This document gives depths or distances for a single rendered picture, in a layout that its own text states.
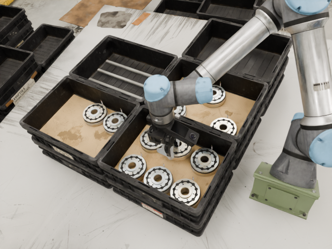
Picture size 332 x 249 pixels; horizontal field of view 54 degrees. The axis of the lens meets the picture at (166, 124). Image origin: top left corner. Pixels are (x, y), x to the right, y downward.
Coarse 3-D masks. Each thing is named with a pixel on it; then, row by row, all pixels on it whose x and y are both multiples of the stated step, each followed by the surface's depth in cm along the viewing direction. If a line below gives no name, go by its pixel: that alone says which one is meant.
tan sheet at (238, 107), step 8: (232, 96) 137; (240, 96) 137; (200, 104) 136; (224, 104) 135; (232, 104) 134; (240, 104) 134; (248, 104) 134; (192, 112) 134; (200, 112) 134; (208, 112) 133; (216, 112) 133; (224, 112) 132; (232, 112) 132; (240, 112) 132; (248, 112) 131; (200, 120) 131; (208, 120) 131; (232, 120) 130; (240, 120) 129; (240, 128) 127
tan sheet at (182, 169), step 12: (132, 144) 128; (144, 156) 124; (156, 156) 123; (132, 168) 121; (168, 168) 120; (180, 168) 119; (156, 180) 117; (204, 180) 115; (168, 192) 114; (204, 192) 112
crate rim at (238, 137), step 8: (176, 64) 138; (200, 64) 137; (168, 72) 136; (232, 72) 132; (248, 80) 129; (256, 80) 128; (264, 88) 124; (256, 104) 120; (192, 120) 119; (248, 120) 116; (208, 128) 116; (216, 128) 116; (232, 136) 113; (240, 136) 112
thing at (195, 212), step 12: (144, 108) 126; (132, 120) 123; (180, 120) 120; (120, 132) 120; (216, 132) 115; (228, 156) 108; (108, 168) 111; (132, 180) 107; (216, 180) 103; (156, 192) 103; (180, 204) 100; (204, 204) 100
